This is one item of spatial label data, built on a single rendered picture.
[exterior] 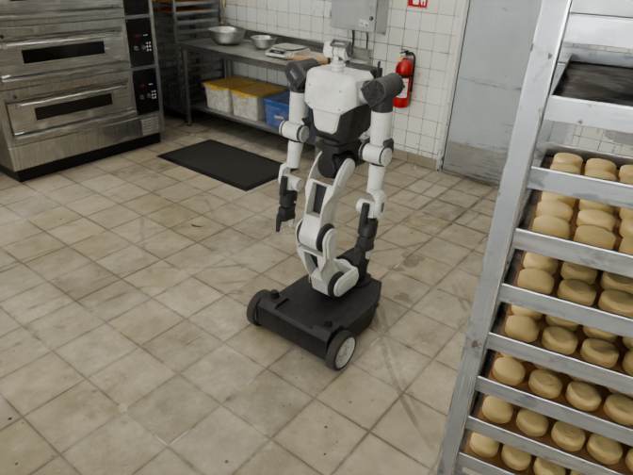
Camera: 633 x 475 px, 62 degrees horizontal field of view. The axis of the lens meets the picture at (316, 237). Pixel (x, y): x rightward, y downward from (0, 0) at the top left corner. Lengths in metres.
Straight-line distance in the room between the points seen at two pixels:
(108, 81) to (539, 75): 4.73
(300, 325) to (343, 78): 1.19
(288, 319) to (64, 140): 3.02
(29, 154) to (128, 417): 2.93
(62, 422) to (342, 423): 1.20
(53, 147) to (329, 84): 3.21
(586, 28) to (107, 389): 2.44
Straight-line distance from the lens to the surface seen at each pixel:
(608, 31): 0.70
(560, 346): 0.89
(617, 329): 0.83
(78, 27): 5.03
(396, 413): 2.55
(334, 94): 2.29
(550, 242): 0.77
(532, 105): 0.68
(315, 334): 2.61
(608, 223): 0.87
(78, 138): 5.15
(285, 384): 2.62
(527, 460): 1.08
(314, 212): 2.54
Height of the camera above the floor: 1.85
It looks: 29 degrees down
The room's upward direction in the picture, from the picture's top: 3 degrees clockwise
